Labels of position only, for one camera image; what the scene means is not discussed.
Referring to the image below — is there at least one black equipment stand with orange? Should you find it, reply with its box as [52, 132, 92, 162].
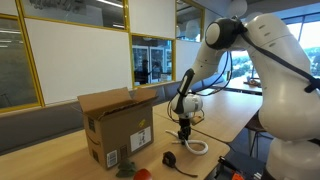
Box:
[204, 154, 268, 180]

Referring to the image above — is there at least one yellow framed window with doors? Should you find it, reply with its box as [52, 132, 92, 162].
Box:
[129, 32, 177, 89]

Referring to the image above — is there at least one brown wooden chair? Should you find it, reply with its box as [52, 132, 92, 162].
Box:
[244, 113, 274, 158]

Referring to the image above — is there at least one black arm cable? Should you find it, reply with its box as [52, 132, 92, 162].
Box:
[166, 26, 320, 123]

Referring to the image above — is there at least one green leafy vegetable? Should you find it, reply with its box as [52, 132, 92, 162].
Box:
[115, 158, 154, 180]

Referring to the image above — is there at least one white braided rope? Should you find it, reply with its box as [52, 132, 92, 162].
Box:
[165, 129, 210, 157]

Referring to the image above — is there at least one person behind window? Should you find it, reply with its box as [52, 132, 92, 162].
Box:
[139, 59, 152, 85]

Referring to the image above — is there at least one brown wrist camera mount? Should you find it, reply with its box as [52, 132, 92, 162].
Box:
[190, 114, 206, 127]

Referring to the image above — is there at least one yellow framed glass window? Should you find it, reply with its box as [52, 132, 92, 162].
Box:
[0, 13, 46, 114]
[174, 0, 206, 44]

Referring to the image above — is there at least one large exterior glass window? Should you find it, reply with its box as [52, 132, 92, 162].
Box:
[229, 13, 320, 81]

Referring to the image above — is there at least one grey upholstered bench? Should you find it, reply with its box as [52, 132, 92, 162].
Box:
[0, 73, 226, 156]

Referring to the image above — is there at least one brown cardboard shipping box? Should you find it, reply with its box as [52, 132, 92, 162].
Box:
[77, 86, 159, 171]

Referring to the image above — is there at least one black measuring tape with strap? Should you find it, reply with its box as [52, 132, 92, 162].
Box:
[161, 150, 199, 179]

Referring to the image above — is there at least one wide yellow framed transom window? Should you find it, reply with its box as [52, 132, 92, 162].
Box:
[14, 0, 131, 33]

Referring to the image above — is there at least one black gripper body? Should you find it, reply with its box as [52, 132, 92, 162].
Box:
[177, 117, 192, 135]

